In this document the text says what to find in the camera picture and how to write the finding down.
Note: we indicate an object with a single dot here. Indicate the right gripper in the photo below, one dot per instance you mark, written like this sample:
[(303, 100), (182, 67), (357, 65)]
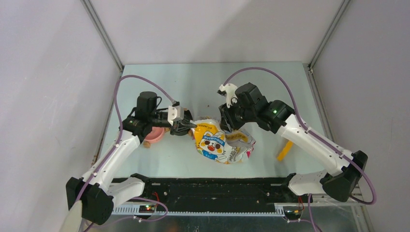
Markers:
[(226, 112)]

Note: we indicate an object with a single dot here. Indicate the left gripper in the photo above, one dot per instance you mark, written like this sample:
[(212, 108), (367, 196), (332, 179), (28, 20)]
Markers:
[(172, 129)]

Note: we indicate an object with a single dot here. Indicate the aluminium frame rail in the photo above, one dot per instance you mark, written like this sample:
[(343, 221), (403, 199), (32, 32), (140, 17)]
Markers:
[(184, 195)]

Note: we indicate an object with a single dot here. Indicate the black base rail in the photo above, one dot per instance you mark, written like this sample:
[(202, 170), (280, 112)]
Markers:
[(219, 195)]

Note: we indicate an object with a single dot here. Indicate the pink cat bowl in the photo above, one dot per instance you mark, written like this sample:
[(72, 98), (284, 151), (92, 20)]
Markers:
[(155, 135)]

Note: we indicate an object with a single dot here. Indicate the black pet bowl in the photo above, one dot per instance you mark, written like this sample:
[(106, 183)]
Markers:
[(182, 127)]

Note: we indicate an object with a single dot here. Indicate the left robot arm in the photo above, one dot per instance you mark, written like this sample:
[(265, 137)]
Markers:
[(109, 160)]

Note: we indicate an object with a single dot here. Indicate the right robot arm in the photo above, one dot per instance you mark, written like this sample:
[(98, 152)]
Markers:
[(340, 176)]

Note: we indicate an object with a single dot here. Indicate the yellow plastic scoop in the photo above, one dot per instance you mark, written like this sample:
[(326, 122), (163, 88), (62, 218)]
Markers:
[(285, 150)]

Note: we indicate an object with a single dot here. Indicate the cat food bag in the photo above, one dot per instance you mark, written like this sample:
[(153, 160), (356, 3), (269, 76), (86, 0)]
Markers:
[(221, 146)]

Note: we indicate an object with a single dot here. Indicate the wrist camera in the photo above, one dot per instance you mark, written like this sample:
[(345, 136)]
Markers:
[(228, 91), (175, 113)]

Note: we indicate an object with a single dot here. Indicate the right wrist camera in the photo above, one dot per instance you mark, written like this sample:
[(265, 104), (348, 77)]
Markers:
[(228, 91)]

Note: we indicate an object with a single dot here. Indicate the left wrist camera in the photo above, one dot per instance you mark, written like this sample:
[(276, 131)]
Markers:
[(175, 113)]

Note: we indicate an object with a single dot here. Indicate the wooden bowl stand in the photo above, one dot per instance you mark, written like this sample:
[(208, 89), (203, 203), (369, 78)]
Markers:
[(148, 143)]

